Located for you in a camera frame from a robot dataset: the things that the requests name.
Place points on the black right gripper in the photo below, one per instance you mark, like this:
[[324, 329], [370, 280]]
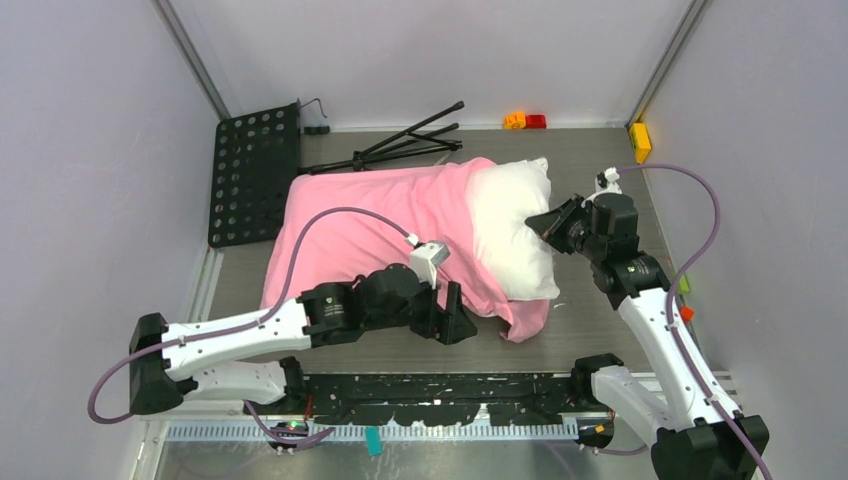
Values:
[[550, 225]]

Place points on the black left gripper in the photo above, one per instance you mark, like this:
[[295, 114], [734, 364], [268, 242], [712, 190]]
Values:
[[440, 324]]

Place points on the white pillow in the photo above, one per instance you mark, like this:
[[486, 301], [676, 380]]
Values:
[[500, 199]]

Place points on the pink pillowcase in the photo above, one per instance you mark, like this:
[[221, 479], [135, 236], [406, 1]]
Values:
[[339, 226]]

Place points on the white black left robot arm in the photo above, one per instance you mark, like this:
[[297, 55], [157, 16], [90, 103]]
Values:
[[175, 362]]

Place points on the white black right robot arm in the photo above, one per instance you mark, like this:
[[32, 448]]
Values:
[[693, 429]]

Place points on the red toy block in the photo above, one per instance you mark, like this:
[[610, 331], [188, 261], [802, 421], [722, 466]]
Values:
[[535, 121]]

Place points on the orange toy block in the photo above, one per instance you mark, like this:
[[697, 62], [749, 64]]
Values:
[[514, 121]]

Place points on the yellow toy block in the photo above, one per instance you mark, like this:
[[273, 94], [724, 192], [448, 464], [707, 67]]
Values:
[[640, 141]]

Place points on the teal tape piece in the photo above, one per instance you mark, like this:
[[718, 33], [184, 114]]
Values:
[[373, 441]]

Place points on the green toy block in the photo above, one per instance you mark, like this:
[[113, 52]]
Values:
[[683, 286]]

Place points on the small orange-red toy block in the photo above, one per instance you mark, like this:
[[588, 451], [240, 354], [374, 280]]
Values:
[[686, 314]]

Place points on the black folded tripod stand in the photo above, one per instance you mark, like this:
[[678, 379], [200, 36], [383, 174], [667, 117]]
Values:
[[407, 143]]

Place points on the black perforated music stand tray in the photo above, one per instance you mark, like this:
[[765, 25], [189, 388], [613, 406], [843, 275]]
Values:
[[257, 157]]

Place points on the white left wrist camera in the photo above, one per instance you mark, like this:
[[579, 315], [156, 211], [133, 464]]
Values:
[[426, 258]]

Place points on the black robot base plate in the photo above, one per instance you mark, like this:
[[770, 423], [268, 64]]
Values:
[[509, 399]]

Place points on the aluminium slotted rail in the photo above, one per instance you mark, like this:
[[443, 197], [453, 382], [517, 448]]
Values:
[[478, 430]]

